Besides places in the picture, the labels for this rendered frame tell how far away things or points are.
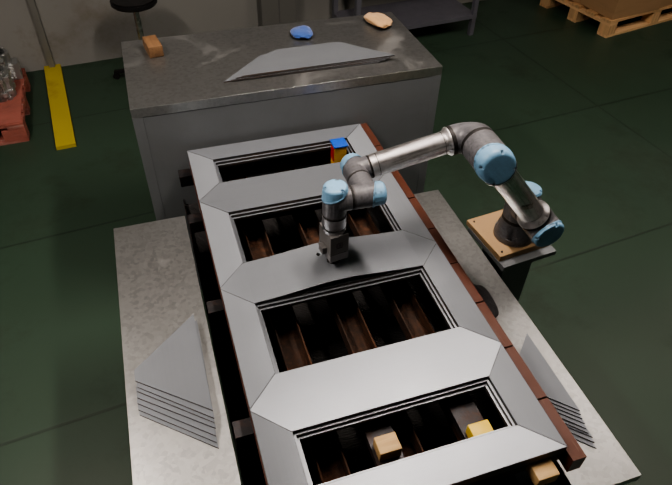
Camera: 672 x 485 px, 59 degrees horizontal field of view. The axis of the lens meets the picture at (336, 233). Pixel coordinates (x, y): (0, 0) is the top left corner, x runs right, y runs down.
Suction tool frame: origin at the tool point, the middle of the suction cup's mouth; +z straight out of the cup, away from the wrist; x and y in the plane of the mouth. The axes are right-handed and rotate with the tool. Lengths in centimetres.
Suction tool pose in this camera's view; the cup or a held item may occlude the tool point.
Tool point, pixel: (333, 262)
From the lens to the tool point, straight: 195.1
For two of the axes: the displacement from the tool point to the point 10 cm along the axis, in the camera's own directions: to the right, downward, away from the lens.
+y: 4.4, 6.1, -6.6
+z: -0.2, 7.4, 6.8
